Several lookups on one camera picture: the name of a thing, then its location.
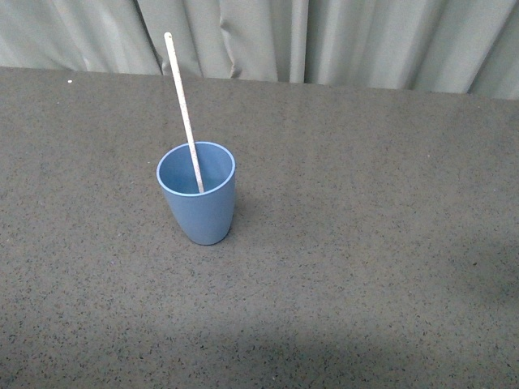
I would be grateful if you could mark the blue plastic cup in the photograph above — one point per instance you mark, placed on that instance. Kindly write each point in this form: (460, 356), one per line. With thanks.
(205, 217)

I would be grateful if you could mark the beige speckled chopstick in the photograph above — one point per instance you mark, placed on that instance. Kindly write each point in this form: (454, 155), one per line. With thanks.
(173, 60)

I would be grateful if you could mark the grey curtain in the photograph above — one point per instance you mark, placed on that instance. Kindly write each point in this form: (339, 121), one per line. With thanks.
(439, 46)

